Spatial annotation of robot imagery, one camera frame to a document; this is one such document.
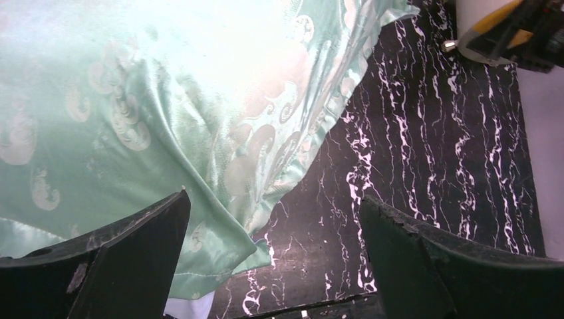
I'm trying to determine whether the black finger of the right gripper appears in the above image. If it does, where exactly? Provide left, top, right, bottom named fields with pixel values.
left=460, top=1, right=563, bottom=73

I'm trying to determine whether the green patterned satin pillowcase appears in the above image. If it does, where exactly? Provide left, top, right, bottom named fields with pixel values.
left=1, top=0, right=419, bottom=300

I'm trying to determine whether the light blue pillowcase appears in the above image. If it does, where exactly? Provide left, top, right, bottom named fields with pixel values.
left=164, top=292, right=215, bottom=319

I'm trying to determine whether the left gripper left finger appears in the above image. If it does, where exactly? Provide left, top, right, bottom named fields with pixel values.
left=1, top=191, right=191, bottom=318

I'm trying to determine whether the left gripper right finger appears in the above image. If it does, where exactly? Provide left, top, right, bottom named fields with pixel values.
left=359, top=197, right=563, bottom=318

